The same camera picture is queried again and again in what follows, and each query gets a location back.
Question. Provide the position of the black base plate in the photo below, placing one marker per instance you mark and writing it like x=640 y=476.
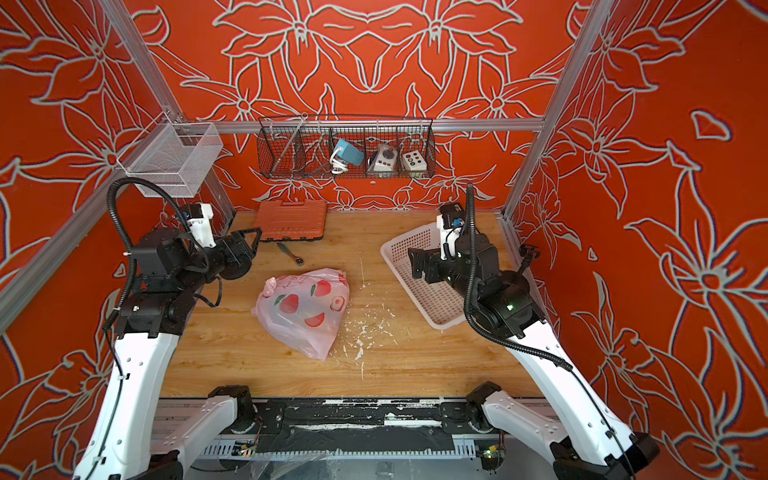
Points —
x=366 y=425

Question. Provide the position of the pink plastic bag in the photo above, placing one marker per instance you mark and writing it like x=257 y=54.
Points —
x=304 y=311

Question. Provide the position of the right black round stand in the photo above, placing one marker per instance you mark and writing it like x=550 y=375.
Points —
x=528 y=253

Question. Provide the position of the white button box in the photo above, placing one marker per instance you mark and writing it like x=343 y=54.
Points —
x=414 y=164

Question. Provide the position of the white knob device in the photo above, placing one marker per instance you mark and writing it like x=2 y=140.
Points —
x=384 y=159

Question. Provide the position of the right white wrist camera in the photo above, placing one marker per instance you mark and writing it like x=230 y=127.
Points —
x=450 y=224

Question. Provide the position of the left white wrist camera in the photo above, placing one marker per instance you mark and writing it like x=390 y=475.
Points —
x=198 y=218

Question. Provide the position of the green handled screwdriver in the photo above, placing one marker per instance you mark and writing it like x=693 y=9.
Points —
x=285 y=249

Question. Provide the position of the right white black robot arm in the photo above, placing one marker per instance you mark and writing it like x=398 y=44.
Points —
x=586 y=440

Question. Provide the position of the clear wire wall basket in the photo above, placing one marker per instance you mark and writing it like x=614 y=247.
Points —
x=177 y=158

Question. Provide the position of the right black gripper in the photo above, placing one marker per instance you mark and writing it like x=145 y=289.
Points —
x=423 y=256

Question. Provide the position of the white plastic basket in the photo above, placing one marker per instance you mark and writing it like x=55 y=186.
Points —
x=440 y=305

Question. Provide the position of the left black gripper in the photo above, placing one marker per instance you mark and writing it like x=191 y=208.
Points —
x=238 y=260

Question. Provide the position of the black wire wall basket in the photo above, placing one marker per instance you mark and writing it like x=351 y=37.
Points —
x=325 y=147

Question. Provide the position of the blue white device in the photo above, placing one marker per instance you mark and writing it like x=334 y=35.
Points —
x=344 y=155

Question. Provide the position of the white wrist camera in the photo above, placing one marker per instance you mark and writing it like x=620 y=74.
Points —
x=450 y=224
x=198 y=218

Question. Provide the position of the orange tool case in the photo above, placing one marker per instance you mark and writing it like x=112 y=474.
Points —
x=281 y=220

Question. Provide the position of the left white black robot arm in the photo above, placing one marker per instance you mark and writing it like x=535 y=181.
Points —
x=168 y=268

